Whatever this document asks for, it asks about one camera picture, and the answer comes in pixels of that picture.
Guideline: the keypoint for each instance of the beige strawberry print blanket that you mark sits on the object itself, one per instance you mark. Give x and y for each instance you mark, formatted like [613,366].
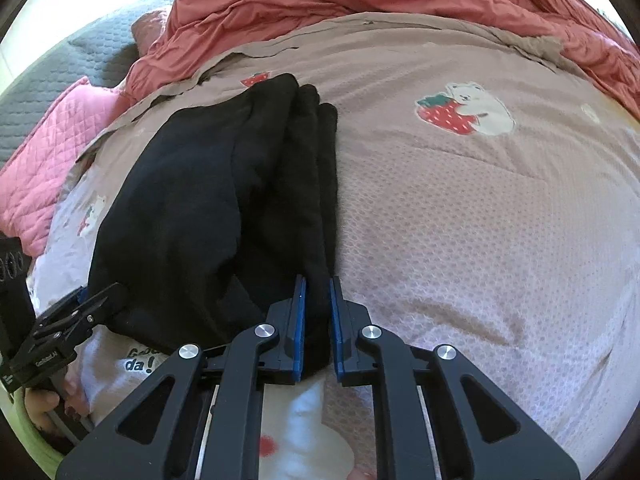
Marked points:
[450,235]

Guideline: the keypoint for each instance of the pink quilted pillow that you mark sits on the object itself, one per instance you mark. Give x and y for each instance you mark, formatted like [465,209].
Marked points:
[45,145]

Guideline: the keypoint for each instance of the grey quilted bedcover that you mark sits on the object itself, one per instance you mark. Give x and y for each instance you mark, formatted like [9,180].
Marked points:
[75,55]

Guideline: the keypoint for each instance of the person's left hand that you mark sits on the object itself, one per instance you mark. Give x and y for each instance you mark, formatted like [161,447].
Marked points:
[42,407]

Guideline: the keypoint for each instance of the black shirt with orange print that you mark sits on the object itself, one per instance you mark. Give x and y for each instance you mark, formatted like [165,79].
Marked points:
[190,200]

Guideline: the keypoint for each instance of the green round basket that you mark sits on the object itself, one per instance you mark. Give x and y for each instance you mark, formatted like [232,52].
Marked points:
[30,440]

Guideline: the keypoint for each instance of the mauve pillow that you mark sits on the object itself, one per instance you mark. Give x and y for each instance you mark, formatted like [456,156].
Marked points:
[150,30]

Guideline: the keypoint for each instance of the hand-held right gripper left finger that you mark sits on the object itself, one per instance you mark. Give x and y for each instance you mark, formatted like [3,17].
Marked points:
[299,325]

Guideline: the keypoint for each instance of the white printed garment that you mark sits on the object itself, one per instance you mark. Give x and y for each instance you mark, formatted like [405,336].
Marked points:
[110,367]

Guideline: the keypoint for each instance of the person's right hand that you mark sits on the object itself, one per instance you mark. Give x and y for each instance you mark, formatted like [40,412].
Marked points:
[362,475]

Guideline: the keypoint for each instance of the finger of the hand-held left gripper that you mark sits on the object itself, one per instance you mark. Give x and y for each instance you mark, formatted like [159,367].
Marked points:
[55,350]
[85,305]

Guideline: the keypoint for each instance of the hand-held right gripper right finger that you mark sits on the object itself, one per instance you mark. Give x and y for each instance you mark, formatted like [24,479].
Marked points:
[336,330]

